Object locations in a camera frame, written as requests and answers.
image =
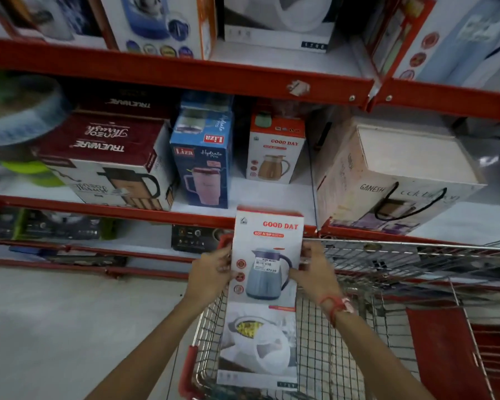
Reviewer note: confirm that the person's left hand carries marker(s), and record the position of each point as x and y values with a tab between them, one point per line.
206	277

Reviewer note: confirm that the person's right hand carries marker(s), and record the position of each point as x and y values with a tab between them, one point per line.
318	279

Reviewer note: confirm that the person's left thumb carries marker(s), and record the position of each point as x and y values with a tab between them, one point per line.
229	277

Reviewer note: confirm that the person's right thumb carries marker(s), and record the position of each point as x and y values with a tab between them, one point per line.
297	275

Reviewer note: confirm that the white box with blue jug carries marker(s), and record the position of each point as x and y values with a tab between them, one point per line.
271	233

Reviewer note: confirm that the person's left forearm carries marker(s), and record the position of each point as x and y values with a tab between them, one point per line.
150	354

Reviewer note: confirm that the person's right forearm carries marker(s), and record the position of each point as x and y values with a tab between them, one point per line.
375	358

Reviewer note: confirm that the red thread wristband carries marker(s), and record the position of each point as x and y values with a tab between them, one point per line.
337	306

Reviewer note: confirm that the black appliance box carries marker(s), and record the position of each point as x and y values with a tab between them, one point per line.
196	238

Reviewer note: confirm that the white casserole box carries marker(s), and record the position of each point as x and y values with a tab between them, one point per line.
279	20
258	349

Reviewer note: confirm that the blue box with pink jug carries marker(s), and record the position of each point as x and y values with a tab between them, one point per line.
206	99
202	162

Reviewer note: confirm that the white orange box brown jug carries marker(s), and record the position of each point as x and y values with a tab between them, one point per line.
275	154

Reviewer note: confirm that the dark flat box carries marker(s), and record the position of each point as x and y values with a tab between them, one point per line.
75	256

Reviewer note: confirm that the maroon white jug box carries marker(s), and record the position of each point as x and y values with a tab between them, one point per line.
108	162

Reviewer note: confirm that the red cart seat flap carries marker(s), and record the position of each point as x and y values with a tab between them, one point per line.
446	354

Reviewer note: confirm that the black green cooktop box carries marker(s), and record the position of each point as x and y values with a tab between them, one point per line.
54	224

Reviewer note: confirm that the red metal shelf rack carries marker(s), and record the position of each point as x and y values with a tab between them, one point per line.
191	74

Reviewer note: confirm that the dark maroon box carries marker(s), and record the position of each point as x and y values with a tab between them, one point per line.
121	99

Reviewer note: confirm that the white orange box blue appliance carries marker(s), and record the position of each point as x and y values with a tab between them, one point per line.
158	24

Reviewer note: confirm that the green blue round container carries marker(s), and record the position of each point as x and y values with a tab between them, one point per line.
21	116

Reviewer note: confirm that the large white red appliance box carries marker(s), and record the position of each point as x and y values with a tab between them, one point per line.
446	37

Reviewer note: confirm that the white brown-edged appliance box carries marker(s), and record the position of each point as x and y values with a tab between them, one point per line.
54	18

